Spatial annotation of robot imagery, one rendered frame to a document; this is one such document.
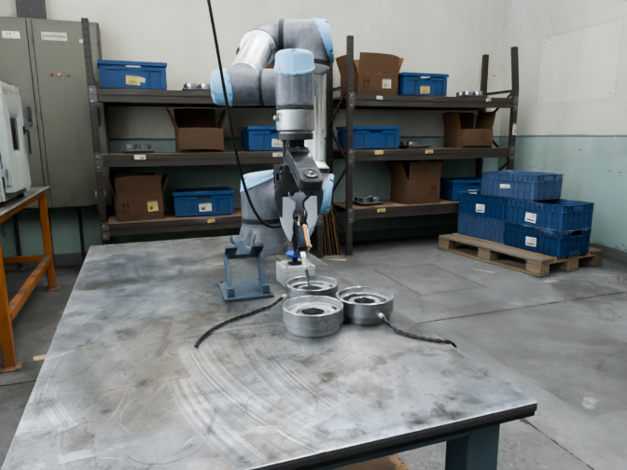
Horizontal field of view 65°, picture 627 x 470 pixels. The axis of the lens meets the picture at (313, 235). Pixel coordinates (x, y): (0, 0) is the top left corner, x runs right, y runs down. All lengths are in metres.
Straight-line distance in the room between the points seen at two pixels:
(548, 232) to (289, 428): 4.02
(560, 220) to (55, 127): 4.15
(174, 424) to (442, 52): 5.50
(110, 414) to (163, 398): 0.06
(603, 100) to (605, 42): 0.51
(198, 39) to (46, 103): 1.42
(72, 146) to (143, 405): 4.02
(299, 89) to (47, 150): 3.81
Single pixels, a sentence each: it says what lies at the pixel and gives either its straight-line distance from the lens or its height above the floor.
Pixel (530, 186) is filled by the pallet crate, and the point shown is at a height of 0.69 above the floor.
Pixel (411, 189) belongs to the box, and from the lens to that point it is 5.06.
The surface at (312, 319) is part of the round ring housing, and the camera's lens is 0.81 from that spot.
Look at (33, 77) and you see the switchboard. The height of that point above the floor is 1.60.
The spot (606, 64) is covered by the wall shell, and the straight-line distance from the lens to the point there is 5.39.
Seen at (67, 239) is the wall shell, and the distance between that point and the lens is 4.94.
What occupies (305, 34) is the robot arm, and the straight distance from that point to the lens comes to 1.42.
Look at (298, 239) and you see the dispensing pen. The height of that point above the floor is 0.93.
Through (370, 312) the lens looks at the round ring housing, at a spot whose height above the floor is 0.83.
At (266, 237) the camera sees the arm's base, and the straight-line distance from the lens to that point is 1.39.
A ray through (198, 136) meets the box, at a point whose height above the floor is 1.13.
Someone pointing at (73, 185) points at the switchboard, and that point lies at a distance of 4.63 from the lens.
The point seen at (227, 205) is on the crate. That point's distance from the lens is 4.43.
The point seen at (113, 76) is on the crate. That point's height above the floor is 1.60.
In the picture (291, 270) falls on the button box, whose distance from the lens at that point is 1.08.
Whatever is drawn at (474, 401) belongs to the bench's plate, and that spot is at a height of 0.80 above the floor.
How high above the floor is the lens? 1.12
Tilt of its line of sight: 11 degrees down
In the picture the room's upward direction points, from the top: straight up
